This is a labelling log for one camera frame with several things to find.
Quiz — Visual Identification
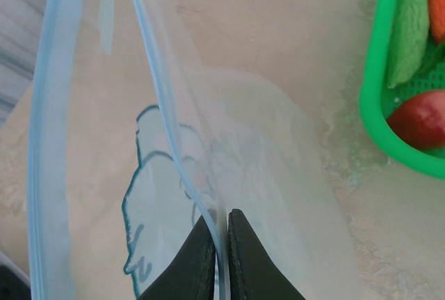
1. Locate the clear zip-top bag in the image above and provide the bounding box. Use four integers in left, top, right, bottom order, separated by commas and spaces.
28, 0, 354, 300

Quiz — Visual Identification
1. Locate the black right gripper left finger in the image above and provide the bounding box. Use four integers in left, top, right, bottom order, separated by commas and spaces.
138, 212, 218, 300

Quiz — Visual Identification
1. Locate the green plastic basket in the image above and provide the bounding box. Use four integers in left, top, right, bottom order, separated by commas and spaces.
359, 0, 445, 180

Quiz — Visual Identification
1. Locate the red apple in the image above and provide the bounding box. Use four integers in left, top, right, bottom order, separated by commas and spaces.
386, 90, 445, 151

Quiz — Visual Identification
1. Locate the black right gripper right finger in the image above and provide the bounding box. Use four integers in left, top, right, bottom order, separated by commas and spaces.
225, 208, 306, 300

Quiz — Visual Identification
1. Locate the light green ridged vegetable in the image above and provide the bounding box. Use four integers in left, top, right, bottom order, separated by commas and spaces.
386, 0, 430, 88

